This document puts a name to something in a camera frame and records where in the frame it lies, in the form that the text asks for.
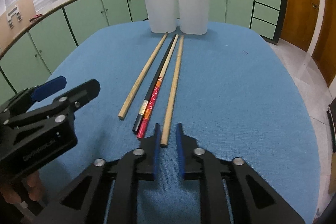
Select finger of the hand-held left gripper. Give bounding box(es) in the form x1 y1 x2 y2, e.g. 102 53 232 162
0 76 67 115
0 79 101 153

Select green base cabinets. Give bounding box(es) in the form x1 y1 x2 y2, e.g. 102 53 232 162
0 0 289 101

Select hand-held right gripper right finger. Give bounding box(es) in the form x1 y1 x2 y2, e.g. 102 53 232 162
176 123 305 224

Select light chopstick with orange-red end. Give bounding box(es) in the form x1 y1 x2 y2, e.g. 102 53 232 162
136 34 180 139

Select plain wooden chopstick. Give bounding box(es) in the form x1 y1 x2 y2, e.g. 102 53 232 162
161 35 185 148
118 31 169 119

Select plain wooden door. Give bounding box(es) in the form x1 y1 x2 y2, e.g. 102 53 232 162
311 0 336 88

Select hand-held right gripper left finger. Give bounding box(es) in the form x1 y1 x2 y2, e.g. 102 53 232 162
39 123 161 224

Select white plastic fixture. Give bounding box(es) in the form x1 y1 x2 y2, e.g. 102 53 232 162
6 6 23 29

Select person's left hand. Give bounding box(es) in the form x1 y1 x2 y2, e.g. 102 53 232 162
0 170 49 206

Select dark glass sterilizer cabinet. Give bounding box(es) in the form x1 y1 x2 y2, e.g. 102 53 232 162
326 105 336 153

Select blue table cloth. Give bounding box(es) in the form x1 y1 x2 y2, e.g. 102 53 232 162
16 21 321 224

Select black chopstick with gold label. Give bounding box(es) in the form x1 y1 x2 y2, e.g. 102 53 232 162
133 34 177 134

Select white double utensil holder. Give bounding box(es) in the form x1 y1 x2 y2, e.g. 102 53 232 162
142 0 211 35

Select wooden board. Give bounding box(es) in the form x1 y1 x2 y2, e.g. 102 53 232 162
0 0 36 42

